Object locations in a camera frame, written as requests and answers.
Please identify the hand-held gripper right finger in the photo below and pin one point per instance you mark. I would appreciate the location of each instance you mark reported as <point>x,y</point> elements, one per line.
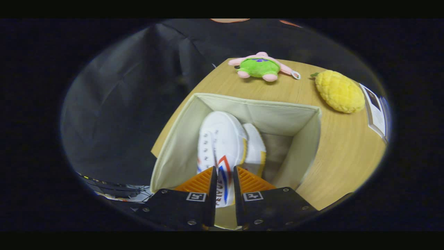
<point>238,198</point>

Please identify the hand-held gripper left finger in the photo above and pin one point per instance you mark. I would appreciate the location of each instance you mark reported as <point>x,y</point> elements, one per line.
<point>211,198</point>

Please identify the beige fabric storage box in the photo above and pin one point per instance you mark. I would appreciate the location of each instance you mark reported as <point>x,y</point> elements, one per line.
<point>173,163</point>

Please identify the white canvas shoe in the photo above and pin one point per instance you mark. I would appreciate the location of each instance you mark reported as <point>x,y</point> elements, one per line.
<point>222,139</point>
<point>255,146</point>

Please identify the dark cluttered equipment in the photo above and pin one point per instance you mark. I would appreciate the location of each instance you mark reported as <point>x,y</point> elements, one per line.
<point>114,190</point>

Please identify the pink and green plush toy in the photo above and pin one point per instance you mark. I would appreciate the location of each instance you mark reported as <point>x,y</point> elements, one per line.
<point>258,67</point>

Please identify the yellow pineapple plush toy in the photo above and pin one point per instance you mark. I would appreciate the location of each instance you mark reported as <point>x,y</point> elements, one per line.
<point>340,92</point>

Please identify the white printed leaflet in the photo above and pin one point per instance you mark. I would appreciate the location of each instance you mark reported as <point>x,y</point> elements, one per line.
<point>376,114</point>

